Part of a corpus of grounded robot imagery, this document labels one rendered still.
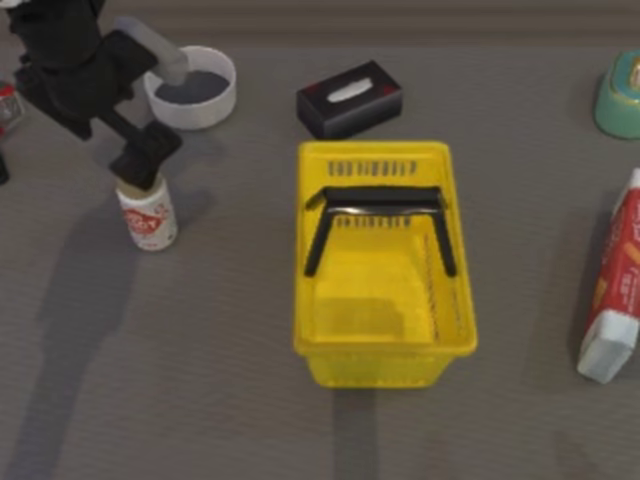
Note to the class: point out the white red can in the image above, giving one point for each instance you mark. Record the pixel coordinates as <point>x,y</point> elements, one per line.
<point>149,217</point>

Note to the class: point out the white round bowl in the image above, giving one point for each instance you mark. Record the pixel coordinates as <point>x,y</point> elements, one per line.
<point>200,95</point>

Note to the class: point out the red and white packet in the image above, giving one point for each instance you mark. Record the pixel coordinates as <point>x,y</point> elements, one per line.
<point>9,107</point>

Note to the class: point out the black object at table edge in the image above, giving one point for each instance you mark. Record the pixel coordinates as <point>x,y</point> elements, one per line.
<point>3,169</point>

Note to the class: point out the black tissue box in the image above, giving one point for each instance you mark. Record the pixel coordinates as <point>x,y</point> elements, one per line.
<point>350,107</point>

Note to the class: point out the teal green container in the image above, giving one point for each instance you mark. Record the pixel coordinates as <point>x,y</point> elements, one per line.
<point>617,107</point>

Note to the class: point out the red and white carton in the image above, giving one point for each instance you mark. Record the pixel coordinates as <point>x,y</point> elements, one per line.
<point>620,270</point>

